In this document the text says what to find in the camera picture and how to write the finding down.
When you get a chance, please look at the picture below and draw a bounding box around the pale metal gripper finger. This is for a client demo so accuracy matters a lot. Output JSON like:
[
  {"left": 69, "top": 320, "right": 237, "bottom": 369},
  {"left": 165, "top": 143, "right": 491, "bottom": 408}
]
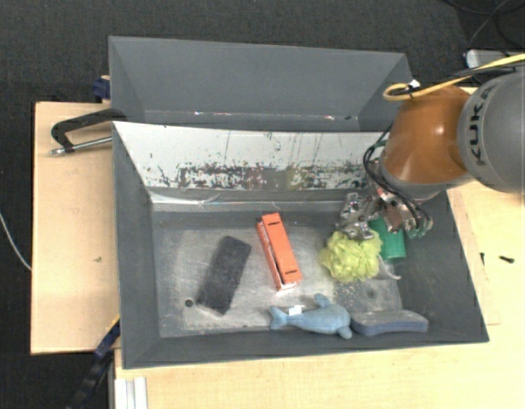
[
  {"left": 335, "top": 192, "right": 373, "bottom": 228},
  {"left": 342, "top": 221, "right": 377, "bottom": 241}
]

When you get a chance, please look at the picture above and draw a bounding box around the green plastic cup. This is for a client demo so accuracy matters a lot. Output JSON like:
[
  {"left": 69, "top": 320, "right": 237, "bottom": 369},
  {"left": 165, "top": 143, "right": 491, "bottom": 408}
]
[{"left": 367, "top": 217, "right": 407, "bottom": 264}]

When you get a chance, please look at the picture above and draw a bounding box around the yellow-green mesh bath sponge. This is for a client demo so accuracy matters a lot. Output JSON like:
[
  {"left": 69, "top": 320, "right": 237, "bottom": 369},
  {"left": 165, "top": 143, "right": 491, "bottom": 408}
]
[{"left": 317, "top": 229, "right": 402, "bottom": 284}]

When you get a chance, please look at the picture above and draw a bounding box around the orange stapler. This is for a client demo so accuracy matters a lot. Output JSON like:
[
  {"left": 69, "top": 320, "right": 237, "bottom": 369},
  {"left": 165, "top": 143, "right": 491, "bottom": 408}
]
[{"left": 256, "top": 211, "right": 303, "bottom": 292}]

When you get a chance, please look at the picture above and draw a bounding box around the blue sponge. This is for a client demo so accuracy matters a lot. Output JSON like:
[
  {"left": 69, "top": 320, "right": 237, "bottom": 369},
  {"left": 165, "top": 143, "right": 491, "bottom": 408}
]
[{"left": 349, "top": 308, "right": 430, "bottom": 337}]

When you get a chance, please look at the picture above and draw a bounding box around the blue toy whale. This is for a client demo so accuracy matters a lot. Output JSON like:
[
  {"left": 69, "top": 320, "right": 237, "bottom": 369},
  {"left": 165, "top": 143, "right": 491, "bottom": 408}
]
[{"left": 268, "top": 292, "right": 354, "bottom": 341}]

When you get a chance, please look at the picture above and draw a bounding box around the dark green flat block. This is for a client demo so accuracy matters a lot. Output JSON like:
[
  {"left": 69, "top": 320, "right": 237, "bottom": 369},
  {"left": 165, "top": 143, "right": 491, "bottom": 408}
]
[{"left": 194, "top": 234, "right": 252, "bottom": 316}]

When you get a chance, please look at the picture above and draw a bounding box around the grey metal bin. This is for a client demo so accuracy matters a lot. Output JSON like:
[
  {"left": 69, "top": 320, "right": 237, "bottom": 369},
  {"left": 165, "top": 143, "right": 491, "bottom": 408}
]
[{"left": 107, "top": 35, "right": 490, "bottom": 371}]

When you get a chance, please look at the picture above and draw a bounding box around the pale wood flat board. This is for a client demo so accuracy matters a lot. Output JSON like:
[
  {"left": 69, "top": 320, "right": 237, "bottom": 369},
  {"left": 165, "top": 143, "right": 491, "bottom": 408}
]
[{"left": 30, "top": 101, "right": 122, "bottom": 355}]

